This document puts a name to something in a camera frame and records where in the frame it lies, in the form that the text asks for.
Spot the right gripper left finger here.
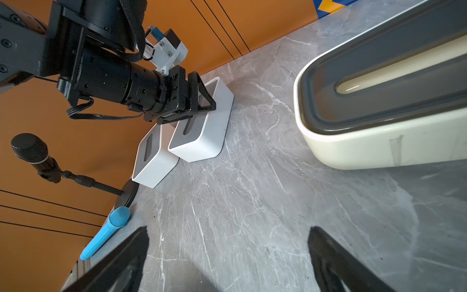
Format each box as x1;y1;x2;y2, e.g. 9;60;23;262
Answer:
65;226;149;292

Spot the black microphone on stand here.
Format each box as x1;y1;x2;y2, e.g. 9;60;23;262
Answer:
11;133;139;209

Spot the grey lid tissue box back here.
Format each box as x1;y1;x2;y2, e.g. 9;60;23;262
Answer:
168;77;234;163

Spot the grey lid tissue box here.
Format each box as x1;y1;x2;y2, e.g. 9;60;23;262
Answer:
131;124;180;189
168;77;234;163

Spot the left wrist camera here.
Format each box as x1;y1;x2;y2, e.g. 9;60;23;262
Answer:
144;26;189;77

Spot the dark lid cream box left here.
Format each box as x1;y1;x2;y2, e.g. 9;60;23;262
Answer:
293;1;467;170

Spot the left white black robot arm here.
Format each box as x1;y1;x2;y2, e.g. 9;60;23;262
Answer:
1;1;216;124

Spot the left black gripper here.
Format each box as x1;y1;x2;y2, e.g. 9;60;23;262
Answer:
57;47;216;122

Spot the blue toy microphone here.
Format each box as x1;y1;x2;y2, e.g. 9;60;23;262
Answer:
80;206;131;261

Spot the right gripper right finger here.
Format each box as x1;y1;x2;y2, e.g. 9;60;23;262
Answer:
308;226;394;292

